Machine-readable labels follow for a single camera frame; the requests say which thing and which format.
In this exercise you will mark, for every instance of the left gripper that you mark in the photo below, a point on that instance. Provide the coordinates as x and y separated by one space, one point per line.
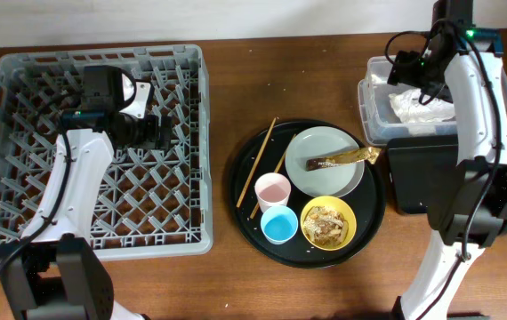
151 124

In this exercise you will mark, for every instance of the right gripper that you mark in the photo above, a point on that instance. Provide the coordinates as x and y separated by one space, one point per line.
404 70

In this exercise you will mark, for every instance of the white napkin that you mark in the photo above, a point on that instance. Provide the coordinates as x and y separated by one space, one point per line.
409 110

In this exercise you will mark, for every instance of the gold snack wrapper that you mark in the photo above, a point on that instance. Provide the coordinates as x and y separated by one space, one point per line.
368 154

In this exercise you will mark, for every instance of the pink cup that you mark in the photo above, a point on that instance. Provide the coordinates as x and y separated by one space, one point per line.
272 189

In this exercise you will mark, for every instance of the yellow bowl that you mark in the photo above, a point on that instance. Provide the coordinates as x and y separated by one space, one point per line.
340 206

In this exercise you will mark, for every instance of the food scraps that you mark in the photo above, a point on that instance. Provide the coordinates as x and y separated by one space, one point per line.
325 226

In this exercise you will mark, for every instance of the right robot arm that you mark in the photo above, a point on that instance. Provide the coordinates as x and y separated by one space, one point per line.
464 64

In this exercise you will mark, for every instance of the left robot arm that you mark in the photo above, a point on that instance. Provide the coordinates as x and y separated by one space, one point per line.
52 272

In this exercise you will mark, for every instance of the grey dishwasher rack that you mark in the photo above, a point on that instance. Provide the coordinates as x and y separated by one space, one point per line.
151 203

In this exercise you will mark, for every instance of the clear plastic bin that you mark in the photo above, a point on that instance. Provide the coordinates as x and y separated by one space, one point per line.
379 121

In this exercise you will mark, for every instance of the black rectangular tray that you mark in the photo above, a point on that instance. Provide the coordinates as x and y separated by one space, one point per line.
444 175

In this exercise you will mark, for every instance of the left wooden chopstick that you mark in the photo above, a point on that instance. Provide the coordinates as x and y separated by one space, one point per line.
256 162

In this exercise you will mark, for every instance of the wooden chopstick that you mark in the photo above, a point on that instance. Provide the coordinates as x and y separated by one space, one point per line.
276 170
256 162

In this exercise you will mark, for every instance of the right wooden chopstick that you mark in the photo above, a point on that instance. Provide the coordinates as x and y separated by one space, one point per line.
276 170

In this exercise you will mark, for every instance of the grey ceramic plate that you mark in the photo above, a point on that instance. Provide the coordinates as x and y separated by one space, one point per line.
316 142

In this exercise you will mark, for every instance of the blue cup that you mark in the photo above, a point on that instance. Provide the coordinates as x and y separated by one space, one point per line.
279 224

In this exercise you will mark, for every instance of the round black tray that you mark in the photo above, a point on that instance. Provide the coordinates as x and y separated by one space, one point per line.
367 200

